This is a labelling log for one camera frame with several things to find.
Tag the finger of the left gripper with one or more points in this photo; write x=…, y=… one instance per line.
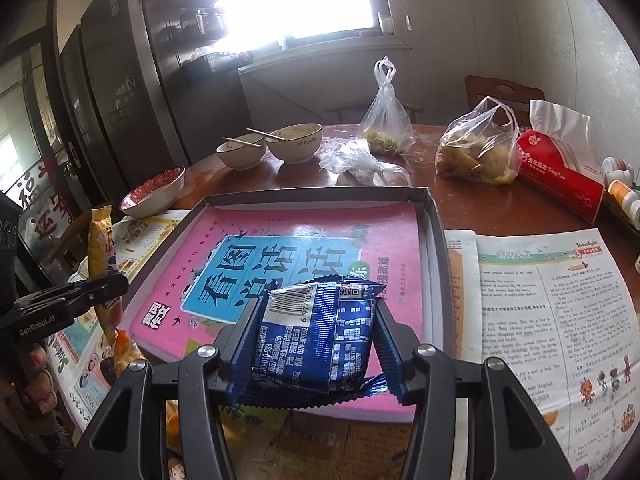
x=72, y=299

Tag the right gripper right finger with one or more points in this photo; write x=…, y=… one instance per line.
x=507, y=436

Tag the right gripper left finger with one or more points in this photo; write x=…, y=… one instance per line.
x=126, y=438

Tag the gold wafer bar packet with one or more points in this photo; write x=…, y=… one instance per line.
x=102, y=261

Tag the blue biscuit packet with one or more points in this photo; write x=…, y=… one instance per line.
x=313, y=345

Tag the plastic bag fried snacks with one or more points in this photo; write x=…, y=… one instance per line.
x=481, y=146

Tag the person left hand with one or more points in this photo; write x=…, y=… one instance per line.
x=28, y=395

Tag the left newspaper sheet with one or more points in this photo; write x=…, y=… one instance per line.
x=87, y=356

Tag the newspaper sheet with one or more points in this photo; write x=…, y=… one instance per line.
x=557, y=310
x=87, y=356

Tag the red rimmed bowl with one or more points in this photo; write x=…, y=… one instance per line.
x=155, y=195

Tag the right newspaper sheet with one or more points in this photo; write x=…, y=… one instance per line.
x=557, y=310

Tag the pink and blue book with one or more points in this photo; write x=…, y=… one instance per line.
x=224, y=258

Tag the dark shallow cardboard box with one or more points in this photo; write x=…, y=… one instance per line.
x=436, y=291

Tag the left white bowl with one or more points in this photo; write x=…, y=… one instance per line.
x=242, y=153

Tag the white bowl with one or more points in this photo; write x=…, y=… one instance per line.
x=242, y=153
x=295, y=144

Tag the right white bowl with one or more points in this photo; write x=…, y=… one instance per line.
x=295, y=144

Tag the red tissue pack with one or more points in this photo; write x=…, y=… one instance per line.
x=559, y=157

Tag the small medicine bottles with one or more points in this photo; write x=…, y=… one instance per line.
x=619, y=182

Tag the crumpled clear plastic bag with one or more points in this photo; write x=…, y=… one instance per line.
x=353, y=157

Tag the tall tied plastic bag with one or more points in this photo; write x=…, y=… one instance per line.
x=386, y=126

